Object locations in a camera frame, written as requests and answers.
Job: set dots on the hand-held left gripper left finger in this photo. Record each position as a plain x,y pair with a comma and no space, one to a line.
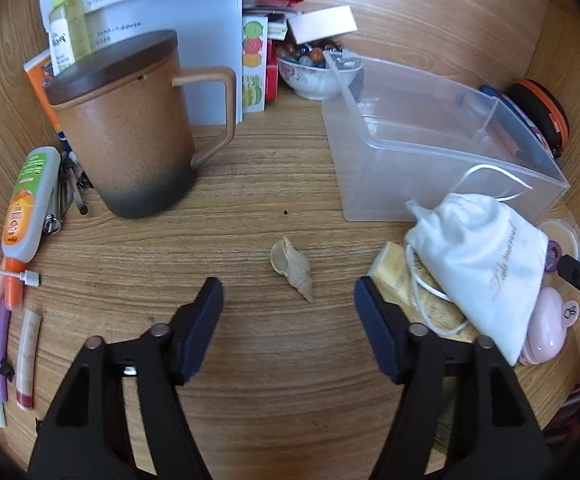
202,330

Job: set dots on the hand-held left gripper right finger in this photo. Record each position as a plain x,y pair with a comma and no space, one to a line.
376,330

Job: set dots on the yellow pudding cup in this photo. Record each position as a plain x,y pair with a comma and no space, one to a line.
562,237

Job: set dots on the yellow lotion bottle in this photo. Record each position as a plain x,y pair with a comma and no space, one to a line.
395,275

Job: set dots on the pink macaron-shaped case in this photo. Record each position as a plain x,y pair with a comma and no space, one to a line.
547,325

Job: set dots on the beige spiral seashell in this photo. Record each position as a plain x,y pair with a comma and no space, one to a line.
290,265

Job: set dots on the clear plastic storage bin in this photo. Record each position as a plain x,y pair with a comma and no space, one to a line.
410,125

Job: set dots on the wooden desktop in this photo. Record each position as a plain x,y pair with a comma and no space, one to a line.
270,170

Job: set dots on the black orange zip case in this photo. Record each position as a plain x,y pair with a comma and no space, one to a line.
542,105

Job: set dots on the blue printed pencil pouch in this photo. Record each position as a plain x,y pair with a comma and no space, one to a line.
520,112

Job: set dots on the pink lip gloss tube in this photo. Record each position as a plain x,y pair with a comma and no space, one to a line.
27,360

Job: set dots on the brown ceramic mug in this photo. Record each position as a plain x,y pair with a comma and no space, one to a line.
129,150

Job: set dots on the metal nail clipper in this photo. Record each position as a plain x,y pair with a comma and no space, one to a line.
62,195

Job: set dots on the orange marker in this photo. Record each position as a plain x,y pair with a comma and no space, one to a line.
12,287

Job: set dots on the small black clip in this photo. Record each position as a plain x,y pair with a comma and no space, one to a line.
6,370

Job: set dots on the purple pen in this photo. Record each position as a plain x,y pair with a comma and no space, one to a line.
2,355

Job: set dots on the white orange-label glue bottle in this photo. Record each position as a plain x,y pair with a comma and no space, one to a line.
27,205

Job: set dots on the floral bowl of marbles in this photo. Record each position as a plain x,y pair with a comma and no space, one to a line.
315,77

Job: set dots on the red box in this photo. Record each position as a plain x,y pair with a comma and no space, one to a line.
272,75

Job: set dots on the fruit sticker box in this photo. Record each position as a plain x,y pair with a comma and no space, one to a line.
253,60

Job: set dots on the dark wooden mug lid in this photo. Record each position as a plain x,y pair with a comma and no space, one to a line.
109,65

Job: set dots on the orange packet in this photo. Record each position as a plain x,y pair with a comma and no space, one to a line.
42,90

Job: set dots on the small white box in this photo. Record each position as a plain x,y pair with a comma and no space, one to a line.
322,22

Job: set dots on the yellow-green spray bottle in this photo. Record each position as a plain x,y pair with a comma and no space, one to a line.
72,15

